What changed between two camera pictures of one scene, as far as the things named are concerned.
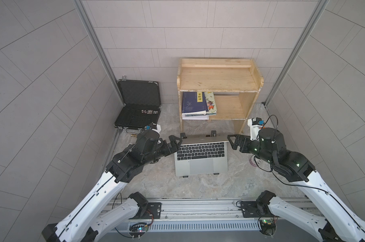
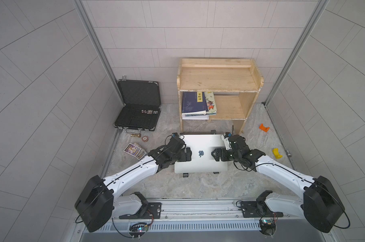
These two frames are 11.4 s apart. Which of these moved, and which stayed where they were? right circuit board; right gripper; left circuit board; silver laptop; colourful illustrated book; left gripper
Moved: right gripper; left gripper
Stayed: right circuit board; colourful illustrated book; silver laptop; left circuit board
